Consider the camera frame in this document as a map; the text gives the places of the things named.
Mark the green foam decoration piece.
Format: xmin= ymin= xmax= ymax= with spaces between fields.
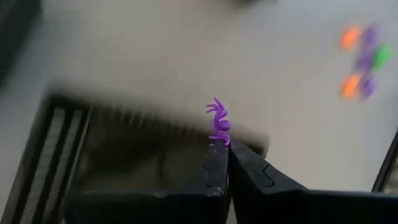
xmin=371 ymin=43 xmax=393 ymax=72

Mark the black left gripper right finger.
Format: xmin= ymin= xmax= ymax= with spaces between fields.
xmin=228 ymin=139 xmax=312 ymax=224

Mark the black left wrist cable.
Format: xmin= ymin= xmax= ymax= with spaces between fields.
xmin=371 ymin=129 xmax=398 ymax=194

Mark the purple plastic spider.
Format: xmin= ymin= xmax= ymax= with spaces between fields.
xmin=354 ymin=46 xmax=376 ymax=74
xmin=362 ymin=23 xmax=380 ymax=47
xmin=359 ymin=73 xmax=379 ymax=101
xmin=205 ymin=96 xmax=233 ymax=147

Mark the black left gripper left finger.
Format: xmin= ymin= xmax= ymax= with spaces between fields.
xmin=146 ymin=142 xmax=230 ymax=224

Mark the black plastic slotted basket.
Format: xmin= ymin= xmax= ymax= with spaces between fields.
xmin=0 ymin=0 xmax=43 ymax=90
xmin=0 ymin=82 xmax=270 ymax=224

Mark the orange plastic spider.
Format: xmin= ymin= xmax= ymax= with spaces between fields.
xmin=338 ymin=24 xmax=363 ymax=52
xmin=338 ymin=73 xmax=363 ymax=100

